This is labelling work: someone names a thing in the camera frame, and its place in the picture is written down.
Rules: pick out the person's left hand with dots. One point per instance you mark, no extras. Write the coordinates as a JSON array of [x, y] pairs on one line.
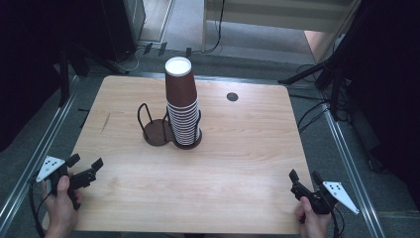
[[59, 208]]

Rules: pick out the white furniture panel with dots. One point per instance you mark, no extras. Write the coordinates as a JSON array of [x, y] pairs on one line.
[[280, 15]]

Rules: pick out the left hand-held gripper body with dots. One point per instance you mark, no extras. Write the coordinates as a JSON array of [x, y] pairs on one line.
[[49, 167]]

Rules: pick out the black metal stand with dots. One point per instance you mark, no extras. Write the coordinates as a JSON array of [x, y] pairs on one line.
[[82, 61]]

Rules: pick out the grey cabinet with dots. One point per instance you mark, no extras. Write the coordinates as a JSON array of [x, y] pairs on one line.
[[135, 20]]

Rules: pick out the black curtain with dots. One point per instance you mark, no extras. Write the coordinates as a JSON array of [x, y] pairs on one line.
[[29, 66], [389, 82]]

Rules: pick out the black round table grommet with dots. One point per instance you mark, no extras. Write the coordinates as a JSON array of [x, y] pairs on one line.
[[232, 96]]

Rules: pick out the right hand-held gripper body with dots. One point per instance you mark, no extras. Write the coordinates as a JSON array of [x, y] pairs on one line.
[[340, 195]]

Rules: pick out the metal floor rail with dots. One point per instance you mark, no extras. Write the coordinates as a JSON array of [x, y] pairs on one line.
[[353, 172], [39, 148]]

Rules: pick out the person's right hand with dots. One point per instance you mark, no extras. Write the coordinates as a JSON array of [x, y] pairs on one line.
[[313, 223]]

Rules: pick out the black tripod stand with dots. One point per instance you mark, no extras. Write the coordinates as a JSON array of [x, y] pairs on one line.
[[330, 69]]

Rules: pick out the stack of brown paper cups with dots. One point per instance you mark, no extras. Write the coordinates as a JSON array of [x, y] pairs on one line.
[[181, 95]]

